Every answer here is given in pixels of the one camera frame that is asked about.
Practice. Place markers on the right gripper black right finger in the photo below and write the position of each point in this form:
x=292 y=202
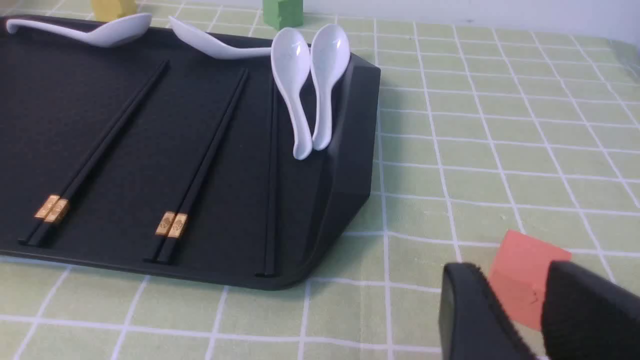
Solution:
x=586 y=317

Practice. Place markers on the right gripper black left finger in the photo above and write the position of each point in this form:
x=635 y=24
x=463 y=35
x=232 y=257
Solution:
x=472 y=322

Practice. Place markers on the black chopstick gold band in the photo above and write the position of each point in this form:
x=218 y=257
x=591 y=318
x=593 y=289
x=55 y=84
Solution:
x=107 y=145
x=200 y=165
x=210 y=160
x=95 y=150

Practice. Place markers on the orange red block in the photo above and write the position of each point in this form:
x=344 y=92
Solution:
x=518 y=276

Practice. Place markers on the plain black chopstick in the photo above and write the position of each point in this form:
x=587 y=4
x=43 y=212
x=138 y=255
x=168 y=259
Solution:
x=268 y=266

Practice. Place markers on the white ceramic spoon right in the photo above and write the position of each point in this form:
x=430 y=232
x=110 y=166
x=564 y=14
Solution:
x=330 y=55

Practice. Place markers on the white ceramic spoon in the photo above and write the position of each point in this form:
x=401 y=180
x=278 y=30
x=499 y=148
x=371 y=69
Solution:
x=330 y=55
x=109 y=35
x=290 y=62
x=211 y=46

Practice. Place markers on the black plastic tray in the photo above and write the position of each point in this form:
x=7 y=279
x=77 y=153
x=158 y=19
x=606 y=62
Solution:
x=152 y=158

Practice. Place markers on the green block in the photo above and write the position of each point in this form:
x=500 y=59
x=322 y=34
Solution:
x=280 y=14

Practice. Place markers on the white ceramic spoon far left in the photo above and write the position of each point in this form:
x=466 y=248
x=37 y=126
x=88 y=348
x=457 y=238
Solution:
x=109 y=35

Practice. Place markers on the yellow block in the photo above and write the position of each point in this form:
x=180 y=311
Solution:
x=110 y=10

